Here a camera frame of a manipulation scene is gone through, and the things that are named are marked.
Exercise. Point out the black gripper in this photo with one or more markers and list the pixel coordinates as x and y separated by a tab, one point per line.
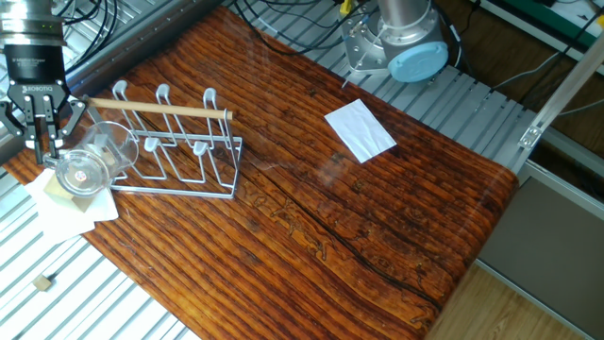
36	80

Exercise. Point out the flat white paper sheet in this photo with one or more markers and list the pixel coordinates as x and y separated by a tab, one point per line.
360	130

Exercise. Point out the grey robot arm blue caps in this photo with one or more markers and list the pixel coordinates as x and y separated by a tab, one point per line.
406	38

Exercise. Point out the small wooden cube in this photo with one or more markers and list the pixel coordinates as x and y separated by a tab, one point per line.
42	281

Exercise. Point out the crumpled white paper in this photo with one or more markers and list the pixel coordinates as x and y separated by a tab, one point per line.
66	217

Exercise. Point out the large wooden block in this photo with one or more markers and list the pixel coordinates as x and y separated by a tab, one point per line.
54	194

